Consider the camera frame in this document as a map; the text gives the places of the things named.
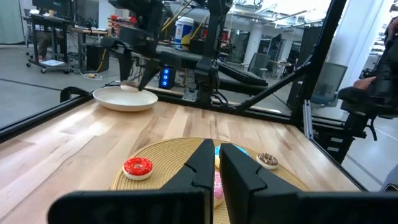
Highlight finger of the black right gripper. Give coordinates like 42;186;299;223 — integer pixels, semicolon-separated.
137;58;163;92
119;46;134;84

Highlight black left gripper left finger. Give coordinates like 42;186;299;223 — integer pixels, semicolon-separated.
161;139;216;224

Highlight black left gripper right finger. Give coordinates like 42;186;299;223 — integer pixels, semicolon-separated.
220;142;301;224

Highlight large pink frosted donut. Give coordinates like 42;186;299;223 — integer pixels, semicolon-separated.
213;170;225;208

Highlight large blue frosted donut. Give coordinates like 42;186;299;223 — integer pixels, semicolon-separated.
214;144;251;170

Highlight small red frosted donut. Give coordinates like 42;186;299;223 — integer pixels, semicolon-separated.
123;157;154;181

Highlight black computer blue lights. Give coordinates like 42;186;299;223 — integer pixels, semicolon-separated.
158;64;177;90

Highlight black box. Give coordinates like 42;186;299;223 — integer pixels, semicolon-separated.
86;44;110;73

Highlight round woven straw placemat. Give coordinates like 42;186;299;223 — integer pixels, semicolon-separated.
110;137;312;224

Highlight beige round plate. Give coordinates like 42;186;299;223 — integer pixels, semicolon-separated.
92;85;159;113

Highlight white labelled bucket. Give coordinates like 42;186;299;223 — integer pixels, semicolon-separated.
174;16;195;50

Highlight person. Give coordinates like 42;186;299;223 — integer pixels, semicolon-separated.
371;17;398;108
37;29;65;62

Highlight black rolling desk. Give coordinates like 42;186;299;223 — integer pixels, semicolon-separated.
21;12;109;75

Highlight white building pillar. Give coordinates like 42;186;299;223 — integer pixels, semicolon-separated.
243;23;264;66

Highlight grey office chair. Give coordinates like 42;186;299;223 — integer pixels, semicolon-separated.
247;52;271;79
310;61;349;108

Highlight person's hand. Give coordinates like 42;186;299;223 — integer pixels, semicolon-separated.
353;76;377;91

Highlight yellow cable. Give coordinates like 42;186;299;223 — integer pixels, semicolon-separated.
81;48;108;79

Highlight black clamp bracket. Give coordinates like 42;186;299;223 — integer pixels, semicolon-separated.
60;86;93;103

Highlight black metal table frame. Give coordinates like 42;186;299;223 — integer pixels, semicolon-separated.
0;0;374;192

